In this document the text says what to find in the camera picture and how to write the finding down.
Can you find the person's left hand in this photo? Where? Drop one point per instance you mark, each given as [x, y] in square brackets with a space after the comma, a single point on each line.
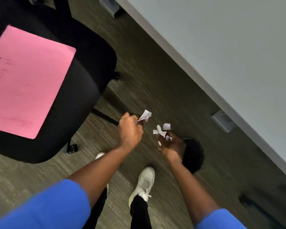
[129, 133]

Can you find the person's right hand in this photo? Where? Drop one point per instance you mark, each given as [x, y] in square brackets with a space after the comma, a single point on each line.
[174, 147]

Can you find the person's right fingers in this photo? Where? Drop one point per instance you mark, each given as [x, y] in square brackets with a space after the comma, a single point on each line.
[164, 141]

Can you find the person's left fingers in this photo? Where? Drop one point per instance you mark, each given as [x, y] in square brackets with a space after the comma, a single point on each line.
[133, 119]

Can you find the torn white paper scrap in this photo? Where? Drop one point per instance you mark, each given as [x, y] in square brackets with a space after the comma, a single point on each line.
[145, 115]

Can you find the small square white paper scrap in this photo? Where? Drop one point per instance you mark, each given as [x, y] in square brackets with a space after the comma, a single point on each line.
[166, 126]

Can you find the person's left forearm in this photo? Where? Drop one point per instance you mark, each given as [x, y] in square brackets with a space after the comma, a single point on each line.
[102, 171]

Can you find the person's right forearm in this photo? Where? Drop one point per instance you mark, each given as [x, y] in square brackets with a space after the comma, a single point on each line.
[193, 190]

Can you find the black round waste bin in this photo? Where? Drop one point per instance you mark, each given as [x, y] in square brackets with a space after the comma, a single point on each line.
[194, 155]

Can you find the white right sneaker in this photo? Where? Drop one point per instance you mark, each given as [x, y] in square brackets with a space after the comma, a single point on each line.
[144, 181]

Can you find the black office chair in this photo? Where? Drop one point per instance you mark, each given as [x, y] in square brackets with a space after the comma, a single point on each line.
[81, 97]

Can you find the black right trouser leg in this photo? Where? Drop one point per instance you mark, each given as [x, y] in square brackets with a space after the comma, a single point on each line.
[140, 214]

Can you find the black trouser leg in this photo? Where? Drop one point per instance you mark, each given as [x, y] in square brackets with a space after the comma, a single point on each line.
[97, 209]
[140, 214]

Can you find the black left trouser leg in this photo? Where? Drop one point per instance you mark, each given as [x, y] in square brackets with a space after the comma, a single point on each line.
[97, 209]

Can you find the blue right sleeve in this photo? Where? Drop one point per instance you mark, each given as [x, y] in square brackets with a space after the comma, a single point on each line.
[220, 220]

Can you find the blue sleeve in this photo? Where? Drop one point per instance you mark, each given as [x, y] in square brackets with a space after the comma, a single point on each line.
[220, 220]
[52, 207]

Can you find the pink paper sheet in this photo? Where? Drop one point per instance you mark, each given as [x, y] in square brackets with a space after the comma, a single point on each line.
[26, 81]

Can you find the blue left sleeve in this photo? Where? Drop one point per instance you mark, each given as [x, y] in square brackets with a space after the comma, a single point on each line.
[52, 207]

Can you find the grey table bracket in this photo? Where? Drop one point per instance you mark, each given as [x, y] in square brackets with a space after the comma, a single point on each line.
[109, 5]
[223, 121]

